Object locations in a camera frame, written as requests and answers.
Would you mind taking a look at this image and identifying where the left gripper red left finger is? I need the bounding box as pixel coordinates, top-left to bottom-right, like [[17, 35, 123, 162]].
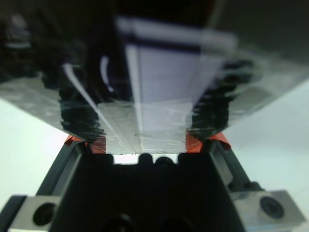
[[35, 134, 107, 196]]

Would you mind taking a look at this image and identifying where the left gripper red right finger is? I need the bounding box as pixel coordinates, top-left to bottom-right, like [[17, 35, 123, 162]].
[[185, 133, 263, 193]]

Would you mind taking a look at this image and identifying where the black box lid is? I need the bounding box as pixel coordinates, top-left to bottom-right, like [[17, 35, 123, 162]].
[[0, 0, 309, 154]]

